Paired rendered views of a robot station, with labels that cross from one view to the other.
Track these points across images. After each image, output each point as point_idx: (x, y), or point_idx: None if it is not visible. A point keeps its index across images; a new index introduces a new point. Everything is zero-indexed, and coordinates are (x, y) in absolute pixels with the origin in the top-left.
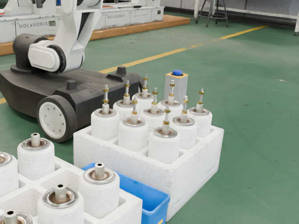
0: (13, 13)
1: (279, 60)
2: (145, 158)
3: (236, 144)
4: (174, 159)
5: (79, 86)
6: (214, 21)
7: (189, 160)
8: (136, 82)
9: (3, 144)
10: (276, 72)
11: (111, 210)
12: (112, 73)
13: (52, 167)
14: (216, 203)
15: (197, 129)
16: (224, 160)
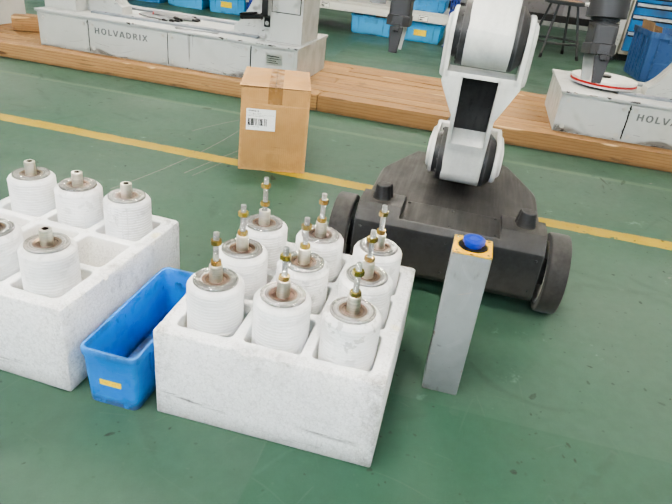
0: (653, 94)
1: None
2: None
3: (537, 499)
4: (197, 327)
5: (402, 200)
6: None
7: (213, 350)
8: (536, 255)
9: (292, 230)
10: None
11: (30, 290)
12: (511, 217)
13: (122, 233)
14: (236, 473)
15: (321, 335)
16: (428, 477)
